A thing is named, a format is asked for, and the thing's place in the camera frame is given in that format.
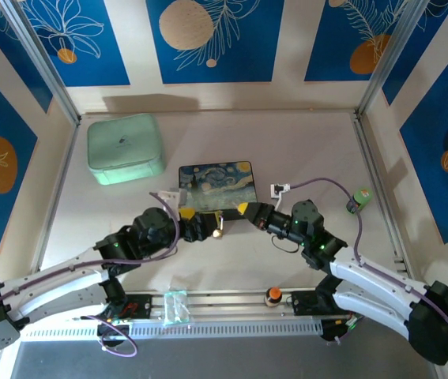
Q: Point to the clear plastic packet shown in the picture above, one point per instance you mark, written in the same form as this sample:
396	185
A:
176	308

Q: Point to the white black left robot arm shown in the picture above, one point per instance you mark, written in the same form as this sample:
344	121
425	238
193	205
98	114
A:
50	276

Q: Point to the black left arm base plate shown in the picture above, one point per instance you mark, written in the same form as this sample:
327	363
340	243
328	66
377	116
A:
138	305

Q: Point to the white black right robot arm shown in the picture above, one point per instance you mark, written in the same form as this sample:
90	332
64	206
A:
366	276

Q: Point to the aluminium table edge rail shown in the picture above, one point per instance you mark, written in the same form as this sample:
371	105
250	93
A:
55	197
381	197

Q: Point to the brass padlock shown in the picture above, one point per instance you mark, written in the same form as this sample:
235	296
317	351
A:
218	233

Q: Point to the small orange capped bottle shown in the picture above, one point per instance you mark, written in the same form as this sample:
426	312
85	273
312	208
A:
273	297

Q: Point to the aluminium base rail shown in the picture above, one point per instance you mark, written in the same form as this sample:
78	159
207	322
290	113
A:
223	302

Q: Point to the mint green zip case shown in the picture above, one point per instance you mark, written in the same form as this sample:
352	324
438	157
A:
123	146

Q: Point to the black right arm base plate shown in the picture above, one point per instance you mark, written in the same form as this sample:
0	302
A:
306	304

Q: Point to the blue poster with beige circle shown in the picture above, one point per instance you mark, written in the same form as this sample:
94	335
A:
215	43

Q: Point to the aluminium frame post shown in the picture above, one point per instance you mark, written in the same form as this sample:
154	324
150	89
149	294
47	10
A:
42	63
393	59

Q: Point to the green plastic bottle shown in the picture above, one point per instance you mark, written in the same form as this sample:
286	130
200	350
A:
360	199

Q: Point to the starry night painted box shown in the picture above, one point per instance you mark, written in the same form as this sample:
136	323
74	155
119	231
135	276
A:
217	183

